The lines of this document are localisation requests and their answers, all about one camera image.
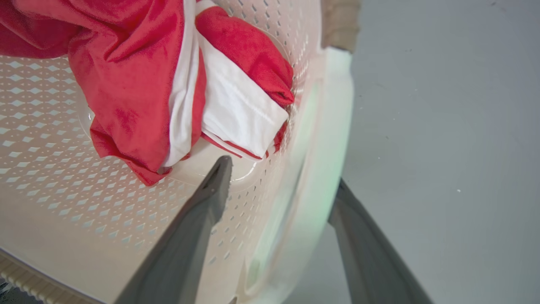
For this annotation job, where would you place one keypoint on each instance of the red and white garment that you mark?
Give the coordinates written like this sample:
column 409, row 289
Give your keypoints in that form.
column 139, row 84

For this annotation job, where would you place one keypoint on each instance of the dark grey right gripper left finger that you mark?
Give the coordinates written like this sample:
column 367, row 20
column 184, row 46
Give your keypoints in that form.
column 181, row 249

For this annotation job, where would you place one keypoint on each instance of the white perforated plastic laundry basket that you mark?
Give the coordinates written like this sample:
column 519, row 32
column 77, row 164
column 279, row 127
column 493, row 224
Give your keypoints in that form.
column 76, row 202

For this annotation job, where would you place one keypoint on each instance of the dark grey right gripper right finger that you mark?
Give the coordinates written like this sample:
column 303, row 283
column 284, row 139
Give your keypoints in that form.
column 371, row 253

